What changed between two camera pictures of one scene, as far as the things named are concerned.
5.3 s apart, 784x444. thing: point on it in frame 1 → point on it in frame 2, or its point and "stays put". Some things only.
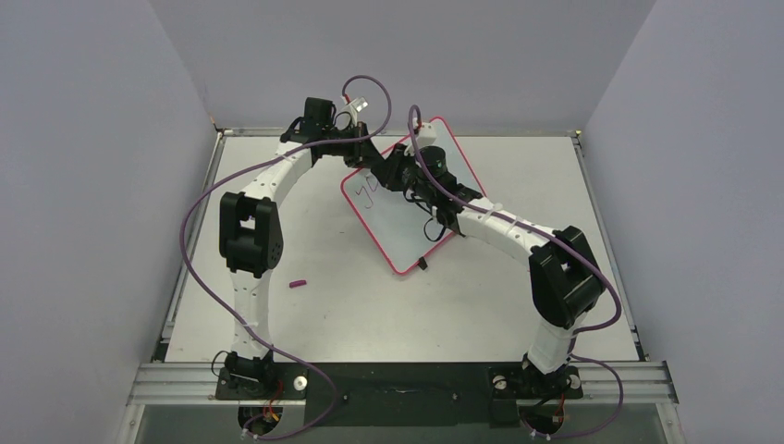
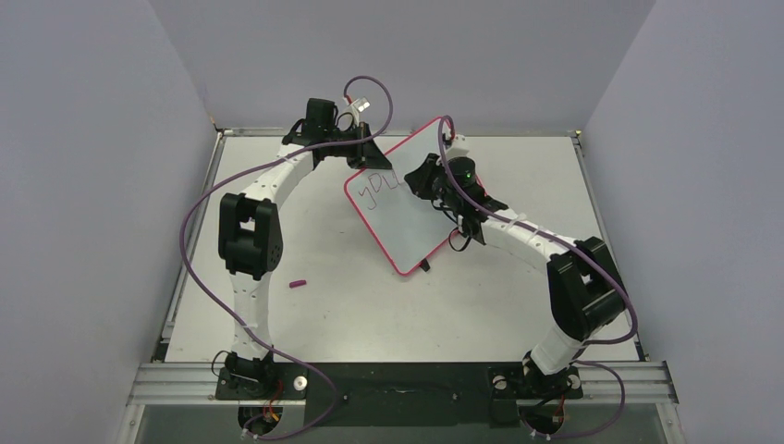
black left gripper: x=362 y=154 stays put
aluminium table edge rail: x=161 y=383 stays put
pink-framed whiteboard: x=397 y=226 stays put
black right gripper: x=400 y=169 → x=431 y=180
